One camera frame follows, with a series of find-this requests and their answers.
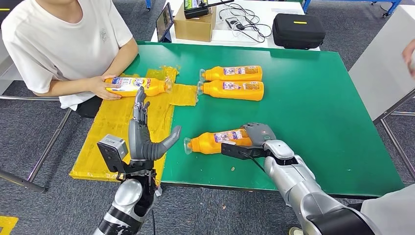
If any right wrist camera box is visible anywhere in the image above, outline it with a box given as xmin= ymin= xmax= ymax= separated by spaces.
xmin=221 ymin=142 xmax=265 ymax=160

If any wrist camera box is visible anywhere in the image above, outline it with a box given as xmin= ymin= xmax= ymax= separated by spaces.
xmin=221 ymin=142 xmax=265 ymax=160
xmin=96 ymin=134 xmax=130 ymax=174

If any black carrying case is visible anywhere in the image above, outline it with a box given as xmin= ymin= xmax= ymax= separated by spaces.
xmin=0 ymin=0 xmax=24 ymax=28
xmin=272 ymin=13 xmax=326 ymax=50

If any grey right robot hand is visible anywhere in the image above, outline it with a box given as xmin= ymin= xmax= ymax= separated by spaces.
xmin=241 ymin=122 xmax=277 ymax=147

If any person's hand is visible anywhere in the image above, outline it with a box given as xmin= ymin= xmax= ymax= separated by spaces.
xmin=402 ymin=39 xmax=415 ymax=78

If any orange detergent bottle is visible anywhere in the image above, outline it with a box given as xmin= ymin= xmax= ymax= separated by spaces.
xmin=199 ymin=65 xmax=263 ymax=82
xmin=183 ymin=128 xmax=254 ymax=155
xmin=197 ymin=80 xmax=265 ymax=102
xmin=104 ymin=76 xmax=172 ymax=97

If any yellow floor sticker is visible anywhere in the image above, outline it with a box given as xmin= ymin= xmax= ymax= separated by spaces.
xmin=0 ymin=215 xmax=19 ymax=235

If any cardboard box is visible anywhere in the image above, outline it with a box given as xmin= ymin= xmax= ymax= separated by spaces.
xmin=173 ymin=3 xmax=217 ymax=43

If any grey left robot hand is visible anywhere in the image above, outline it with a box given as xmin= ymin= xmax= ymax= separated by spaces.
xmin=128 ymin=86 xmax=183 ymax=162

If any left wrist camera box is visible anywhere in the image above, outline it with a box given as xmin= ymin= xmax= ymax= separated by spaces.
xmin=96 ymin=134 xmax=130 ymax=174

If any grey metal desk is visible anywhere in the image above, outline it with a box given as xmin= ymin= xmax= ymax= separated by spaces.
xmin=0 ymin=39 xmax=72 ymax=193

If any black handheld radio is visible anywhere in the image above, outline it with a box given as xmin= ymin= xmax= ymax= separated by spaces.
xmin=183 ymin=0 xmax=235 ymax=20

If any white side table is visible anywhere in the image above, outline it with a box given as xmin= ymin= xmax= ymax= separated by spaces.
xmin=348 ymin=4 xmax=415 ymax=182

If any black tablet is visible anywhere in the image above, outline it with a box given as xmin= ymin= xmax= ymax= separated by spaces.
xmin=155 ymin=2 xmax=175 ymax=44

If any person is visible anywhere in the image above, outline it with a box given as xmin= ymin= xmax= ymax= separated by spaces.
xmin=0 ymin=0 xmax=139 ymax=119
xmin=348 ymin=39 xmax=415 ymax=235

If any person's right hand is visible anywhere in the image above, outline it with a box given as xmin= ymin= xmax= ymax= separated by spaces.
xmin=87 ymin=75 xmax=123 ymax=101

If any yellow taped mat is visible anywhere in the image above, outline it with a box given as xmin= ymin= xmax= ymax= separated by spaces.
xmin=69 ymin=66 xmax=198 ymax=183

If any green table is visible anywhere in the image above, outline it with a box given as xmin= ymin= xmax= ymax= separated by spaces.
xmin=123 ymin=41 xmax=405 ymax=198

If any black cable tangle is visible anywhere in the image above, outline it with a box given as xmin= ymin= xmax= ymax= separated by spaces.
xmin=219 ymin=3 xmax=273 ymax=44

